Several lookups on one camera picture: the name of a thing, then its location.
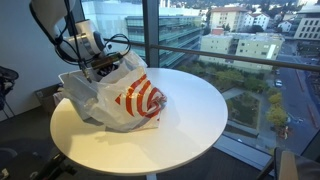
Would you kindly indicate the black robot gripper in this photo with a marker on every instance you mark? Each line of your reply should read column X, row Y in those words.
column 105, row 61

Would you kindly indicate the white plastic bag red stripes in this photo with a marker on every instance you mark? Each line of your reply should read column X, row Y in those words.
column 133, row 103

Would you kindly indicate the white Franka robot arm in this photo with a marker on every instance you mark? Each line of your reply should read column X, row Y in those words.
column 50, row 10

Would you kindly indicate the white plastic storage box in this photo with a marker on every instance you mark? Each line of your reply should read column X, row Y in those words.
column 71, row 79

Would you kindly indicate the pale crumpled material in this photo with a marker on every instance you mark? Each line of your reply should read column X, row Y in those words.
column 58, row 98

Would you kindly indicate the brown cardboard box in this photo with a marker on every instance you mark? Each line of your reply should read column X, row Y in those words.
column 45, row 98

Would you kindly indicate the dark vertical window mullion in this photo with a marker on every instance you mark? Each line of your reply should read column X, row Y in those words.
column 150, row 26

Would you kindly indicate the black office chair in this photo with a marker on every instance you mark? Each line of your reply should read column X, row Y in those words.
column 6, row 78

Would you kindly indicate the glass office building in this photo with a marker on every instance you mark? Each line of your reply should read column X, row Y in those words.
column 176, row 33

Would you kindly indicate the black tripod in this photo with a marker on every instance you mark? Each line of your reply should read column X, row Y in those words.
column 55, row 168

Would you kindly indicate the metal window railing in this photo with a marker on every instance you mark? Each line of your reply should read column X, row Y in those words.
column 233, row 57

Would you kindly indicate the orange roofed building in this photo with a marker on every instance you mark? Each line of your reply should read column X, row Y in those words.
column 226, row 18

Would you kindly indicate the cream low building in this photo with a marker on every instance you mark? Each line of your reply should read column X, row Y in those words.
column 253, row 46

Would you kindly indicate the white parked car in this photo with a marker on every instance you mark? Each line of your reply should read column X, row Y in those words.
column 278, row 83

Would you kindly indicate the yellow-green tree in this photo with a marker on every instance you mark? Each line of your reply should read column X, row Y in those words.
column 276, row 116

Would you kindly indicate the wooden armrest chair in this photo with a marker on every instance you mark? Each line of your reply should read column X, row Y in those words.
column 288, row 166

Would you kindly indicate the beige gridded building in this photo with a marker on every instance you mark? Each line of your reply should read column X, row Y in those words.
column 308, row 28

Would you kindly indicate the white table pedestal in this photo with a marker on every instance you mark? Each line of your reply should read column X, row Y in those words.
column 151, row 177

